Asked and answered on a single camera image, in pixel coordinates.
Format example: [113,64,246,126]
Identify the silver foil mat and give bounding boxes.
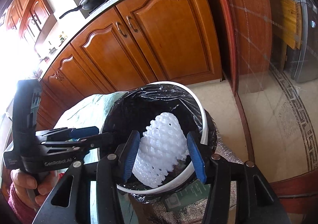
[129,125,246,224]

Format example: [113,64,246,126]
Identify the clear plastic trash piece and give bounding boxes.
[132,112,189,188]

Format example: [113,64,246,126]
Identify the black garbage bag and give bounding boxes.
[101,83,218,205]

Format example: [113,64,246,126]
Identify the black gas stove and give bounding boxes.
[88,3,111,15]

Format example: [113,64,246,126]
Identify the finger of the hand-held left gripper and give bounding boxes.
[41,133,117,152]
[35,126,100,143]

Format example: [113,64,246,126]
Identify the green printed packet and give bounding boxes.
[165,179,214,212]

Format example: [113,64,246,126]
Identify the grey appliance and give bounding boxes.
[292,0,318,83]

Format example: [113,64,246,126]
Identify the wooden cabinet door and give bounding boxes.
[57,45,111,108]
[115,0,223,85]
[37,65,65,130]
[71,8,158,93]

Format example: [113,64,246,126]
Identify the yellow wooden slatted stool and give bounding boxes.
[281,0,304,50]

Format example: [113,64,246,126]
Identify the red wooden door frame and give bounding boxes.
[199,0,318,205]

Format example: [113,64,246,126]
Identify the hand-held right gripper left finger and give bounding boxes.
[36,130,142,224]

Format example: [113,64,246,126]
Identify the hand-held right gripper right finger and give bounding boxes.
[186,131,292,224]

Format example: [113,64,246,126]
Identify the light blue floral tablecloth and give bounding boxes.
[0,93,130,224]

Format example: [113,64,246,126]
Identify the white round trash bin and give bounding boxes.
[101,81,218,205]

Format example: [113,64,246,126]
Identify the wooden wall cabinets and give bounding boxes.
[5,0,53,46]

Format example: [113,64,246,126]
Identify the person's left forearm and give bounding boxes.
[7,182,38,218]

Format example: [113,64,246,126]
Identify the person's left hand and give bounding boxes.
[10,168,61,209]

